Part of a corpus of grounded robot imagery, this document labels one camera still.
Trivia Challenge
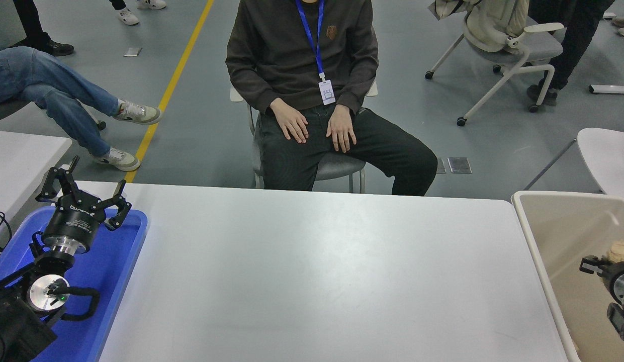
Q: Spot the large pale bin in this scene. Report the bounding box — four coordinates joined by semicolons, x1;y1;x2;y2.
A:
511;190;624;362

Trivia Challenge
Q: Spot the white side table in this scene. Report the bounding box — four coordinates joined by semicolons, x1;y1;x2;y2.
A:
0;130;72;237

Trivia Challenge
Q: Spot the grey laptop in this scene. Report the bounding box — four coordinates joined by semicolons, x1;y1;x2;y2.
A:
0;0;28;57

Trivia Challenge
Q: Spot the white rolling office chair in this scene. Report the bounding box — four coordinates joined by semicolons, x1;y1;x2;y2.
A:
425;10;565;127

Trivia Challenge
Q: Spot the seated person in jeans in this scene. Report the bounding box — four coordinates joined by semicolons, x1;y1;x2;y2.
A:
0;44;163;172

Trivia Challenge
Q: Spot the person in dark shoes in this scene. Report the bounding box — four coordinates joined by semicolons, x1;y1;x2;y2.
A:
526;0;615;107

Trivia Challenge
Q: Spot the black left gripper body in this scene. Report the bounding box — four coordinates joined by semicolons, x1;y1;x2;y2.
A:
41;191;107;248

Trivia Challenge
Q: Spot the person's right hand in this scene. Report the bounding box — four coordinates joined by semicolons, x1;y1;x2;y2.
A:
270;98;309;144

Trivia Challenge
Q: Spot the blue lanyard with badge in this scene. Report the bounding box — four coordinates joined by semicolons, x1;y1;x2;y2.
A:
296;0;336;106

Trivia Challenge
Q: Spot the blue plastic tray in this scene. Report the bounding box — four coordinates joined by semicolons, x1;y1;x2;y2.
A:
0;206;149;362

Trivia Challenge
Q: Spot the person in white shoes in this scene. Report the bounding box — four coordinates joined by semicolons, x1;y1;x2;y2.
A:
110;0;167;26

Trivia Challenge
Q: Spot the beige garment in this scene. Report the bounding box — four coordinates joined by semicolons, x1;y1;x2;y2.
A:
428;0;529;53

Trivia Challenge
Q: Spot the person's left hand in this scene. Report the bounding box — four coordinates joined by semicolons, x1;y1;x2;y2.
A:
327;105;358;153

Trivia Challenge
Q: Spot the grey chair with metal legs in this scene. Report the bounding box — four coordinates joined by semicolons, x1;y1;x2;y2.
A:
230;80;379;194

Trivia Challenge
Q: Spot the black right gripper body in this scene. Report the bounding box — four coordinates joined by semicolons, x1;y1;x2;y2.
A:
601;260;624;305

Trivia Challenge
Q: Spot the seated person with lanyard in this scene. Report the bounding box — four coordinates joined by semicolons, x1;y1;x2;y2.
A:
226;0;438;197

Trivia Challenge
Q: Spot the person in black trousers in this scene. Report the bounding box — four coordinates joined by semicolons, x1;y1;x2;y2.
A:
11;0;75;57

